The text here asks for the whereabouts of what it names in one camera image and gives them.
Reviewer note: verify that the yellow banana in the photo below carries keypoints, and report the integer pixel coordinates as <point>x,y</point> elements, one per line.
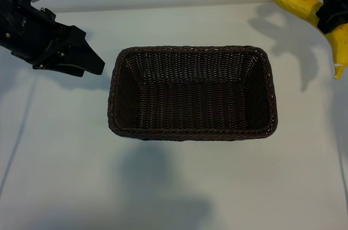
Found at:
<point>293,0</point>

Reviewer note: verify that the dark brown wicker basket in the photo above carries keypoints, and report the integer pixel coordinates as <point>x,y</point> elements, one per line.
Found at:
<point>190,99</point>

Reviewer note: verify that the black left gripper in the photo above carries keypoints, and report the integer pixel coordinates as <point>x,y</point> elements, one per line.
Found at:
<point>24,30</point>

